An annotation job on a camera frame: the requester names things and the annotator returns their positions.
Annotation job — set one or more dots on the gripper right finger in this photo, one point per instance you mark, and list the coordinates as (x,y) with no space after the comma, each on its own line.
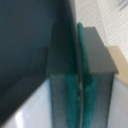
(90,83)

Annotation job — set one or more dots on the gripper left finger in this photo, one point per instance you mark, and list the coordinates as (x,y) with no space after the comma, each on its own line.
(72,102)

